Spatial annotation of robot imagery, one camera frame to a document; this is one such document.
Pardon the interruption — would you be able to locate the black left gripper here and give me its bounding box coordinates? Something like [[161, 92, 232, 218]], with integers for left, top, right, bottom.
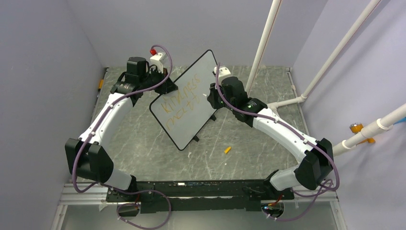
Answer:
[[140, 67, 178, 95]]

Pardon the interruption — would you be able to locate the black framed whiteboard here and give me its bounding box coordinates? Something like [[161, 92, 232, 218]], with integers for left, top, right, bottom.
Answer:
[[149, 49, 217, 150]]

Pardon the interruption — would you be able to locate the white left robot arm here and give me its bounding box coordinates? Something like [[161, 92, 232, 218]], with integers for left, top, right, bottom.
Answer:
[[65, 52, 178, 201]]

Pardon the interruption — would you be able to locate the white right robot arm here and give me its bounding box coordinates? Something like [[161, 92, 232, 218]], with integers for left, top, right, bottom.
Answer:
[[207, 77, 334, 199]]

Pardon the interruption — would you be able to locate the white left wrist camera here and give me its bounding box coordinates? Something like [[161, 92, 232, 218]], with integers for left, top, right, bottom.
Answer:
[[150, 48, 168, 73]]

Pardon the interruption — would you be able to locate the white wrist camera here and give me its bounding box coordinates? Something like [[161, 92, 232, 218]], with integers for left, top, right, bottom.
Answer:
[[150, 48, 168, 73], [218, 66, 231, 78]]

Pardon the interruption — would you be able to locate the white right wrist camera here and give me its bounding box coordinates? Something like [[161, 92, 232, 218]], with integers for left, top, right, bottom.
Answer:
[[218, 66, 231, 78]]

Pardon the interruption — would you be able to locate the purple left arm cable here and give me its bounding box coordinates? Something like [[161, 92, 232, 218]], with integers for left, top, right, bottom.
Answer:
[[71, 44, 173, 230]]

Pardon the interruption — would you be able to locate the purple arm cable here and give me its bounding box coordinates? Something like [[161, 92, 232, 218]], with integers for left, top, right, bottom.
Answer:
[[71, 44, 173, 230], [215, 62, 340, 222]]

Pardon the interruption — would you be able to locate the yellow handled tool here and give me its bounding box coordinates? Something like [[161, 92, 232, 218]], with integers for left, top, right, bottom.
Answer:
[[98, 79, 104, 91]]

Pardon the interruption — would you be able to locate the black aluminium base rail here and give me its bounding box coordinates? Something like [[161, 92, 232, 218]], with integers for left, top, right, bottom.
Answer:
[[58, 179, 338, 213]]

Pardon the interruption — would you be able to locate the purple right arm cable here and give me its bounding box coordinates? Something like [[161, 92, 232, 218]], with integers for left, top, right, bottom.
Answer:
[[215, 62, 340, 222]]

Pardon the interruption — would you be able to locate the white pvc pipe frame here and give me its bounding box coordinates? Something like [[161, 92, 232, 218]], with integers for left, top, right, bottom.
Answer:
[[244, 0, 406, 158]]

